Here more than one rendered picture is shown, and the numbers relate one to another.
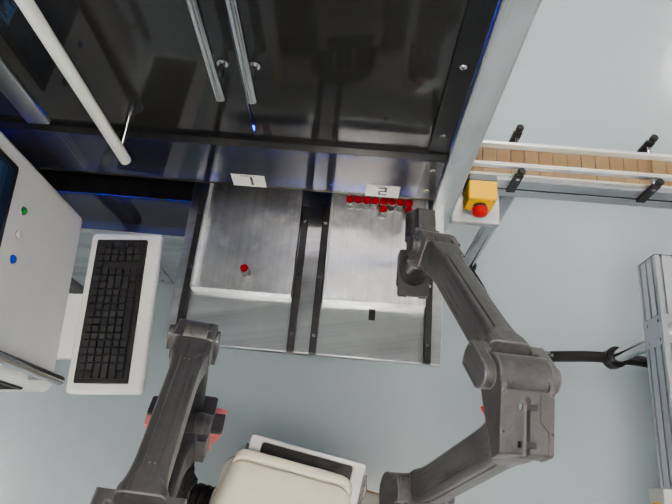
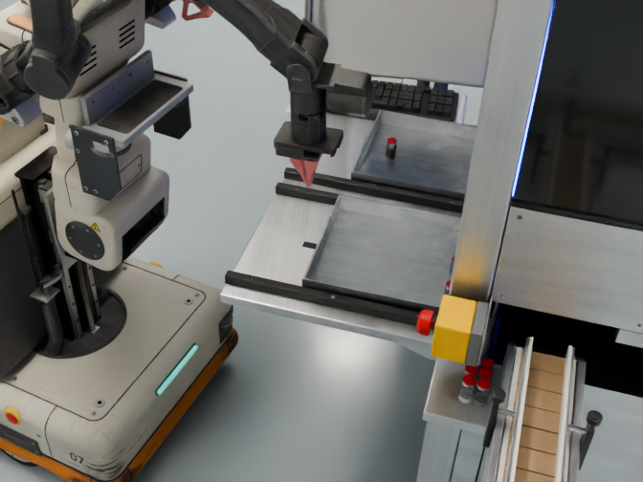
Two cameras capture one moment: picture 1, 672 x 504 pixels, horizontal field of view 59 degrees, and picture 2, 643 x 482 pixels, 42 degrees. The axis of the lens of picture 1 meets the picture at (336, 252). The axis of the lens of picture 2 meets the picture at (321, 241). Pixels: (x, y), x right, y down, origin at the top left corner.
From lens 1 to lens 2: 1.51 m
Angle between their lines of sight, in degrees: 57
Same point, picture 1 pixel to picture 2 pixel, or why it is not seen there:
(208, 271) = (399, 133)
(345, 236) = (427, 238)
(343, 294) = (344, 225)
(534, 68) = not seen: outside the picture
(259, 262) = (403, 167)
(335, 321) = (311, 214)
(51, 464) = not seen: hidden behind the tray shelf
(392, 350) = (256, 254)
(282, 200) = not seen: hidden behind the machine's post
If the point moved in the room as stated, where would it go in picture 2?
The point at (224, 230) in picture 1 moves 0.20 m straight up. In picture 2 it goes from (449, 147) to (461, 68)
